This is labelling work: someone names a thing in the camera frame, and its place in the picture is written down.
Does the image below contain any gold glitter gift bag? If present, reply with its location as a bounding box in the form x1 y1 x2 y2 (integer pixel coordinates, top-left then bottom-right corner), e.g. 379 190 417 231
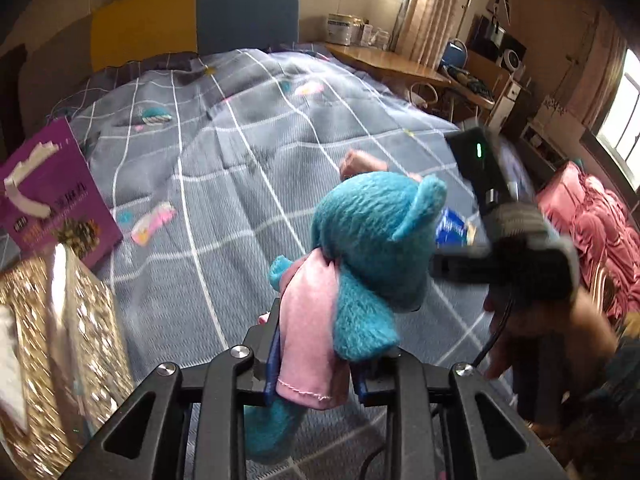
0 245 137 480

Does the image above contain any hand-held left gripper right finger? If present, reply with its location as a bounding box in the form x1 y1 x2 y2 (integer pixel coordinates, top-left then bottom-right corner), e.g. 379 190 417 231
349 347 568 480

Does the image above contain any pink quilt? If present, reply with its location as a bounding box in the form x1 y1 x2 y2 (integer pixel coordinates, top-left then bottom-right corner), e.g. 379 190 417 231
537 160 640 322

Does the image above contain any black cable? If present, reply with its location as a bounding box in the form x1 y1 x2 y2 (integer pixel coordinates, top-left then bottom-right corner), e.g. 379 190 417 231
472 297 517 373

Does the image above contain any black speaker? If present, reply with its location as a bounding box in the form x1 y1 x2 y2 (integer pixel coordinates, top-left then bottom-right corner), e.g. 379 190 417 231
470 15 527 72

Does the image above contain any white tin box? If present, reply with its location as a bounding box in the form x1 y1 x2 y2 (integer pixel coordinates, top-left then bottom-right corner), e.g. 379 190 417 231
327 12 367 47

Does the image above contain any side window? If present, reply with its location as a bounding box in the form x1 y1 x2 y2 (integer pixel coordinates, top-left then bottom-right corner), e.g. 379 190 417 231
597 50 640 182

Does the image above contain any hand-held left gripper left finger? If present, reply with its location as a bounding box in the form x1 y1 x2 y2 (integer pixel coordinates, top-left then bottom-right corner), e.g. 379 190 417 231
59 299 283 480

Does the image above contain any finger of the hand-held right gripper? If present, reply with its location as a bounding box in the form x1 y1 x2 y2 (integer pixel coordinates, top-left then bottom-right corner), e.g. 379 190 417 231
431 251 501 285

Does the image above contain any beige curtain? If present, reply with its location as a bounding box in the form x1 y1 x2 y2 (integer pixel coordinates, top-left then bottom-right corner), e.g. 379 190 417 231
395 0 482 62

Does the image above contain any pink cloth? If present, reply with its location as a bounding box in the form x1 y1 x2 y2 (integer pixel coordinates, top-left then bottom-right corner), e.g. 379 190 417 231
275 250 349 411

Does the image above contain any pink sock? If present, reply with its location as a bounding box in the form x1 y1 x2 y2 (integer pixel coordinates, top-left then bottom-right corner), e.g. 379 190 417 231
339 148 392 182

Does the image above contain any blue plush toy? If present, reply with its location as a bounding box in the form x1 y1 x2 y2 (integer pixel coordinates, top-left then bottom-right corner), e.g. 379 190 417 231
245 170 449 466

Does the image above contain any white chair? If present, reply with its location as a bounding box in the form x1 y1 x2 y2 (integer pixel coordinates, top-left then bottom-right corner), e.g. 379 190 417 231
410 82 442 112

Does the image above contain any person's right forearm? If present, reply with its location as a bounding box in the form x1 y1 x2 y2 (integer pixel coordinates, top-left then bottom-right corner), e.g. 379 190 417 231
520 345 640 480

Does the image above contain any purple gift bag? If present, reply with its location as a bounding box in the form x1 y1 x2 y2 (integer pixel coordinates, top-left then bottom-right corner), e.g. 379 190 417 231
0 117 124 269

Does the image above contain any person's right hand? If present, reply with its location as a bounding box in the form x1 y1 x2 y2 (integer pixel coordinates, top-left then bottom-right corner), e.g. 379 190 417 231
481 287 621 382

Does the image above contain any clear container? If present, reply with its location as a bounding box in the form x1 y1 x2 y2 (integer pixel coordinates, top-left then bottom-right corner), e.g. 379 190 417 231
361 22 392 52

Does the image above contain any wooden desk with items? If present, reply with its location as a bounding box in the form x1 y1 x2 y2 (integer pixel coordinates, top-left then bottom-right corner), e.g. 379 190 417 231
440 52 522 132

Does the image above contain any yellow and blue headboard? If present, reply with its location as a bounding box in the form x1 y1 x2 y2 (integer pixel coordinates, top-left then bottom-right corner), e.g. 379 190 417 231
90 0 301 74

